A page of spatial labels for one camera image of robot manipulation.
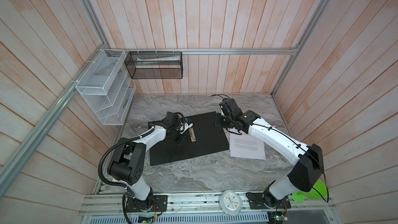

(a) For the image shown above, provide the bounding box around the blue black file folder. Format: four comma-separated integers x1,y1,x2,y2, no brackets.
149,112,230,166

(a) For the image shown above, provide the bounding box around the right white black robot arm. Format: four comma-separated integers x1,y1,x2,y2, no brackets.
215,111,324,208

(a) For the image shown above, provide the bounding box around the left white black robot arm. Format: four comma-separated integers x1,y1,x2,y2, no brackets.
98,112,193,209

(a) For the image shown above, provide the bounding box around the metal folder clip bar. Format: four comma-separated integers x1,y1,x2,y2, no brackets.
188,128,197,142

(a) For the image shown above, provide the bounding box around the white printed paper stack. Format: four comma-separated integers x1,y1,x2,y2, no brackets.
228,129,266,160

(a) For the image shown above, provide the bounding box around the white round clock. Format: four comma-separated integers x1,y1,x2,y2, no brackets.
219,190,243,216

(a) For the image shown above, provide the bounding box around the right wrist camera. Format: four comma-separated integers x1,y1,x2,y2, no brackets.
219,98,241,116

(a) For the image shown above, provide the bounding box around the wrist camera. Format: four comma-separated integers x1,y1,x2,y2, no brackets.
219,98,241,116
178,118,193,133

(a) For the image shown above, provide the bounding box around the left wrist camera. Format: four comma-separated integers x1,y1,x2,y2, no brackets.
178,118,193,133

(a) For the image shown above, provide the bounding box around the black mesh wall basket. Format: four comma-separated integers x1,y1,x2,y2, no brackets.
124,51,183,79

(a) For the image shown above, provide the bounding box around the white wire mesh shelf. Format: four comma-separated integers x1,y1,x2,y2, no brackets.
76,49,136,125

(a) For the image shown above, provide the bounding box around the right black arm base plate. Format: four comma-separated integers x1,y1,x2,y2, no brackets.
246,192,292,209

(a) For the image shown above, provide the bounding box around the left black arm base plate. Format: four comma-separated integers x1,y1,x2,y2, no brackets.
125,195,168,213

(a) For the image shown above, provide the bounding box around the aluminium front rail frame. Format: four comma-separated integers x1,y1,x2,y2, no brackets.
77,191,343,224

